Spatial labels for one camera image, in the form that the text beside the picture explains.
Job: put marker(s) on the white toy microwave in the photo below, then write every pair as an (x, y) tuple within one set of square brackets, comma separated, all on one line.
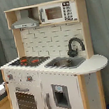
[(58, 12)]

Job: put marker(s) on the wooden toy kitchen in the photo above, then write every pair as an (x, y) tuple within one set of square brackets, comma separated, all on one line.
[(51, 40)]

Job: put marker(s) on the grey toy sink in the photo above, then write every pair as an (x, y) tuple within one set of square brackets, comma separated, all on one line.
[(65, 62)]

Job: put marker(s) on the black toy faucet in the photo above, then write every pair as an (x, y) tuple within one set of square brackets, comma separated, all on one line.
[(73, 50)]

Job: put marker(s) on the black toy stovetop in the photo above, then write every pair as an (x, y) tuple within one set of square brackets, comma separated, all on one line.
[(29, 61)]

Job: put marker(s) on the right red stove knob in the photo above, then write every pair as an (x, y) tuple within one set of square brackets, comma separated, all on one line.
[(29, 78)]

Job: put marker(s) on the red stove knob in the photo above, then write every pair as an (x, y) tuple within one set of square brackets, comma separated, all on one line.
[(10, 76), (29, 78)]

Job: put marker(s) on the white cabinet door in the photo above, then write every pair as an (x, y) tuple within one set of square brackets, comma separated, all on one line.
[(62, 93)]

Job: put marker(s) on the grey range hood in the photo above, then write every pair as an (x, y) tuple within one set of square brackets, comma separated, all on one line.
[(25, 21)]

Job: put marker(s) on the left red stove knob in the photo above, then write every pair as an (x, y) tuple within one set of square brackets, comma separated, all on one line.
[(10, 76)]

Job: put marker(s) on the toy oven door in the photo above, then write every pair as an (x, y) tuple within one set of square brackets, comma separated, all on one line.
[(25, 98)]

